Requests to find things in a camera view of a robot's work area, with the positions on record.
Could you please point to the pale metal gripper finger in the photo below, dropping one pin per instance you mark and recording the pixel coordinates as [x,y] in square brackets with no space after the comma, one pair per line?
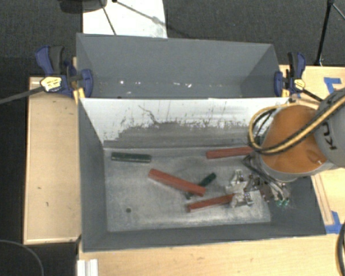
[237,184]
[243,198]

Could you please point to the red-brown block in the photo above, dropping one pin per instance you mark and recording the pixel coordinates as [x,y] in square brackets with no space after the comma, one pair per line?
[208,203]
[175,182]
[227,152]

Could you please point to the dark green flat block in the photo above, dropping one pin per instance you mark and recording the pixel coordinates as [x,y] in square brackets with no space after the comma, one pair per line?
[208,179]
[130,157]

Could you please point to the pale wood flat board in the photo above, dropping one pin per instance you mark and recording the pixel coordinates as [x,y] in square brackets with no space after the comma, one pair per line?
[51,168]

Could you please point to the grey metal bin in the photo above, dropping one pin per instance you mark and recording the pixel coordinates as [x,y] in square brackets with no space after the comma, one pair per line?
[161,119]

